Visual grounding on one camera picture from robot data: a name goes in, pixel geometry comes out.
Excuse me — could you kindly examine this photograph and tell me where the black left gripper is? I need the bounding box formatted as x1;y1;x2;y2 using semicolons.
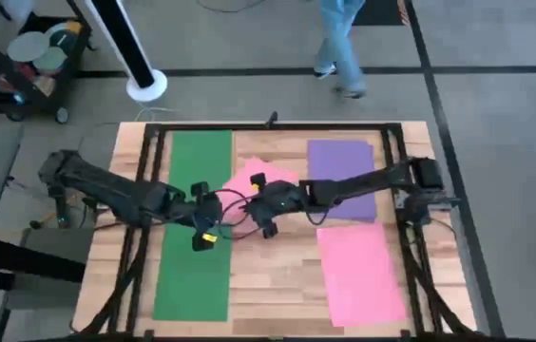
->
180;181;225;252

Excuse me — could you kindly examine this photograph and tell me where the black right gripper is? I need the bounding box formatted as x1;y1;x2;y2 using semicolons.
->
247;173;305;238

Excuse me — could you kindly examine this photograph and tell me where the pink paper sheet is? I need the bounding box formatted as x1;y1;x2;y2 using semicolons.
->
221;158;300;238
316;220;408;329

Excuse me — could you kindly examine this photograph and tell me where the purple paper sheet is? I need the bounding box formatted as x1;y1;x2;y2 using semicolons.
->
306;139;377;223

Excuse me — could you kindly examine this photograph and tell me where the white and black pole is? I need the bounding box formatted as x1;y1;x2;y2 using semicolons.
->
82;0;169;104

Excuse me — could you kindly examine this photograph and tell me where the black control box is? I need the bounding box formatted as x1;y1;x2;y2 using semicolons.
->
53;197;70;230

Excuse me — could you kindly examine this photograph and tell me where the person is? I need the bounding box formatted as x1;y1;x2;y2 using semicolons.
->
313;0;369;100

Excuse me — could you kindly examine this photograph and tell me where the black wheeled cart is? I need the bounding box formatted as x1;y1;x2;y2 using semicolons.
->
0;0;94;125

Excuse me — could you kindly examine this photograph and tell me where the small tan object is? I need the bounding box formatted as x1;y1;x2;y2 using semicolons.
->
33;74;56;98

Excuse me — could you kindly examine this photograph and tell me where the pale green plate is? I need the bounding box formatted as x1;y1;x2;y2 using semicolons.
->
34;46;68;76

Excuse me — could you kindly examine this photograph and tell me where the dark teal plate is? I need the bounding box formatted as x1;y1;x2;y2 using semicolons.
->
48;26;82;57

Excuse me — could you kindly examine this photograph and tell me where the black mat with orange edge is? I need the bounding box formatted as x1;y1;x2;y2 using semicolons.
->
353;0;411;27

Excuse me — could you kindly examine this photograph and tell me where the small red object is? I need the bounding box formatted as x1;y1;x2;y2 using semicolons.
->
14;63;36;82

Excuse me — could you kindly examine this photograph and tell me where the pale blue plate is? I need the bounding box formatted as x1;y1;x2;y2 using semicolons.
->
7;30;51;64

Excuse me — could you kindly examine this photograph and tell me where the black metal table frame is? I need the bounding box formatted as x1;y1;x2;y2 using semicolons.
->
75;122;481;341

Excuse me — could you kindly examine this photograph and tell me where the white floor cable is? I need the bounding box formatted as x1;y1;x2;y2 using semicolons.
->
133;104;191;124

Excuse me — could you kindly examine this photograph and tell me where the black floor cable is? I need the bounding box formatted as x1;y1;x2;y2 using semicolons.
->
195;0;269;14

